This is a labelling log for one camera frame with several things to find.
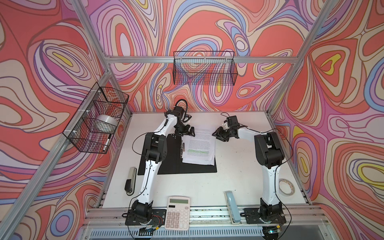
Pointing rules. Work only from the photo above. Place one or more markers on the black wire basket back wall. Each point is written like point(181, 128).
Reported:
point(204, 68)

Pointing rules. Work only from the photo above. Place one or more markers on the blue file folder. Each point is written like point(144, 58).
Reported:
point(173, 163)

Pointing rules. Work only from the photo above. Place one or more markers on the black wire basket left wall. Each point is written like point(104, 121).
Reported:
point(100, 114)

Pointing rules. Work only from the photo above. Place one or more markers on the black grey stapler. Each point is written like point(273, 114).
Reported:
point(130, 183)

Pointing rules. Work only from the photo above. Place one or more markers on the white marker in basket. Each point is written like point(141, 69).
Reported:
point(106, 145)

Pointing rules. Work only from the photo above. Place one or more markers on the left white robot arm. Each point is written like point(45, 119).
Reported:
point(155, 152)

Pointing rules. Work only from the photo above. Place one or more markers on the white tape roll in basket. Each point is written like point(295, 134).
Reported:
point(106, 124)

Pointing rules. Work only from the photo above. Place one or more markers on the tape roll on table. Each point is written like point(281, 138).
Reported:
point(286, 187)

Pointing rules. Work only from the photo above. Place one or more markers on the stack of printed papers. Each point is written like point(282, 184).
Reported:
point(200, 149)

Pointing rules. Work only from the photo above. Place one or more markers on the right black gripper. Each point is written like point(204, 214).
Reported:
point(219, 134)

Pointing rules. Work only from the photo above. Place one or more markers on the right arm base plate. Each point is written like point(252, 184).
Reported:
point(264, 216)

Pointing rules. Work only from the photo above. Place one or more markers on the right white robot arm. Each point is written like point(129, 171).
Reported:
point(269, 154)

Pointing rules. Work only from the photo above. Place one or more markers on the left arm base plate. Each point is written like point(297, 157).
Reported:
point(158, 217)

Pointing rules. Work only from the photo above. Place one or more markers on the black wire basket wall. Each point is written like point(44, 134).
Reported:
point(204, 68)
point(100, 114)

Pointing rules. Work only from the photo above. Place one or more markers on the white desk calculator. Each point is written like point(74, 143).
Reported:
point(178, 213)

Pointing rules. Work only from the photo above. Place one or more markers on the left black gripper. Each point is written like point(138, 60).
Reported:
point(186, 132)

